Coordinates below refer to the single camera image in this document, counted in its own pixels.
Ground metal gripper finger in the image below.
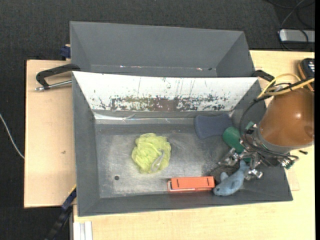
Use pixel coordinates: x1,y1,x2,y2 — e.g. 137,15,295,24
217,147,242,167
243,158,264,181

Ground green cup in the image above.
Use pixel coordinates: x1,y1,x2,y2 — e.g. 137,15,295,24
222,126,252,163

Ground light blue toy dolphin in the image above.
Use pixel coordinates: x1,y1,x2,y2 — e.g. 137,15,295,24
212,159,251,197

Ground orange flat block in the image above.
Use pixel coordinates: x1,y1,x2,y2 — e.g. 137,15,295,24
166,175,216,193

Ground yellow-green mesh bath sponge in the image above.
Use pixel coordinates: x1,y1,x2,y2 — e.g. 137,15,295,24
131,132,172,175

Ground grey metal bin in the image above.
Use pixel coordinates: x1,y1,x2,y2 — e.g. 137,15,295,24
69,20,294,218

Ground pale brown flat board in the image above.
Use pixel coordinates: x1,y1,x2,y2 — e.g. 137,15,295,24
23,59,77,209

